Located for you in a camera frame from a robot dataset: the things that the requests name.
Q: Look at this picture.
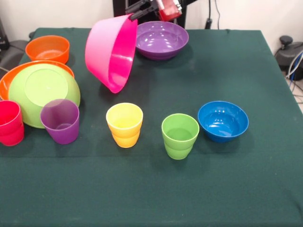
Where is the yellow cup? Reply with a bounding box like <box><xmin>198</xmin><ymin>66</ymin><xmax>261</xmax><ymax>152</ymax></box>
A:
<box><xmin>106</xmin><ymin>103</ymin><xmax>143</xmax><ymax>148</ymax></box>

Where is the pink cup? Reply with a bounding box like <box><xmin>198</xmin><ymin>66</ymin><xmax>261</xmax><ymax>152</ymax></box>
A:
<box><xmin>0</xmin><ymin>100</ymin><xmax>25</xmax><ymax>147</ymax></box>

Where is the blue bowl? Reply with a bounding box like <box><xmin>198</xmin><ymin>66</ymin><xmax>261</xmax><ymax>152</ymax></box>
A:
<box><xmin>197</xmin><ymin>100</ymin><xmax>250</xmax><ymax>143</ymax></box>

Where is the large pink bowl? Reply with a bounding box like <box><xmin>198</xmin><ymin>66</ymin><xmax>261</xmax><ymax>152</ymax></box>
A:
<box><xmin>85</xmin><ymin>13</ymin><xmax>138</xmax><ymax>94</ymax></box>

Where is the tangle of cables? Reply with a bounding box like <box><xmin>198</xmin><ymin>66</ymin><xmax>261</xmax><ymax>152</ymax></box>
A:
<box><xmin>285</xmin><ymin>52</ymin><xmax>303</xmax><ymax>105</ymax></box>

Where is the green cup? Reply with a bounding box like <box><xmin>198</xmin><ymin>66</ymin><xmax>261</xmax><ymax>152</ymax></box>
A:
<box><xmin>161</xmin><ymin>113</ymin><xmax>200</xmax><ymax>160</ymax></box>

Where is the small orange bowl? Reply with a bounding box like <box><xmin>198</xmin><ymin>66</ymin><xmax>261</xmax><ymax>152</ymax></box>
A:
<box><xmin>25</xmin><ymin>35</ymin><xmax>71</xmax><ymax>65</ymax></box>

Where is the dark green tablecloth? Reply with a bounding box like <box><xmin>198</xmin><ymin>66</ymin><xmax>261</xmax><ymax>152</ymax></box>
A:
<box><xmin>0</xmin><ymin>27</ymin><xmax>303</xmax><ymax>227</ymax></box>

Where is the purple cup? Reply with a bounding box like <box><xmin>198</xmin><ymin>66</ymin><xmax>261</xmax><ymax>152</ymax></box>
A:
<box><xmin>40</xmin><ymin>98</ymin><xmax>80</xmax><ymax>145</ymax></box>

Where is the purple bowl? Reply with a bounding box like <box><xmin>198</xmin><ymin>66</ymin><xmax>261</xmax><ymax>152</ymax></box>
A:
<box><xmin>135</xmin><ymin>21</ymin><xmax>189</xmax><ymax>61</ymax></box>

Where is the green bowl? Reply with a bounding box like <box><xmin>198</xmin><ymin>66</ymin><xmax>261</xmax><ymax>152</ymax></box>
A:
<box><xmin>9</xmin><ymin>64</ymin><xmax>81</xmax><ymax>129</ymax></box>

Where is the large orange bowl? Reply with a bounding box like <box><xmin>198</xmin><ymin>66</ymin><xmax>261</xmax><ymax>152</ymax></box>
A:
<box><xmin>0</xmin><ymin>60</ymin><xmax>75</xmax><ymax>100</ymax></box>

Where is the black wall cable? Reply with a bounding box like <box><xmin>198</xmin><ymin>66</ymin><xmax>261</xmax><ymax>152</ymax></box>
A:
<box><xmin>205</xmin><ymin>0</ymin><xmax>221</xmax><ymax>30</ymax></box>

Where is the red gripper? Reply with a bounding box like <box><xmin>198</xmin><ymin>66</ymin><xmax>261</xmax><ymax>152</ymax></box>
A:
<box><xmin>125</xmin><ymin>0</ymin><xmax>182</xmax><ymax>21</ymax></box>

